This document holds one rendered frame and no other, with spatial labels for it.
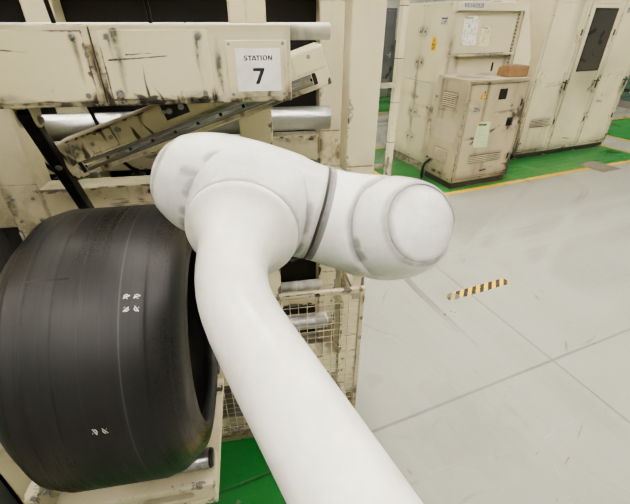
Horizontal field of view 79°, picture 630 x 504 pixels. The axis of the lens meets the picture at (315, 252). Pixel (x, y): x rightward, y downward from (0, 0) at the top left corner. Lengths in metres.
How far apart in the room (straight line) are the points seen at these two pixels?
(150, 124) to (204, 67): 0.25
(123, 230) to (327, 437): 0.61
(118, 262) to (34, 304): 0.13
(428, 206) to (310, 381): 0.19
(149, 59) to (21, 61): 0.23
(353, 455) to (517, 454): 2.10
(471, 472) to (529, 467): 0.28
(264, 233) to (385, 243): 0.10
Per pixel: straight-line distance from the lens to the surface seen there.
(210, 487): 1.07
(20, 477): 1.27
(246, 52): 0.87
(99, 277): 0.70
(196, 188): 0.35
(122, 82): 0.91
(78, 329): 0.69
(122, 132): 1.08
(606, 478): 2.42
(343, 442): 0.21
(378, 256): 0.34
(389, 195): 0.34
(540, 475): 2.28
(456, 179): 5.09
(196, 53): 0.87
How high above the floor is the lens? 1.78
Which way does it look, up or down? 31 degrees down
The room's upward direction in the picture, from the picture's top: straight up
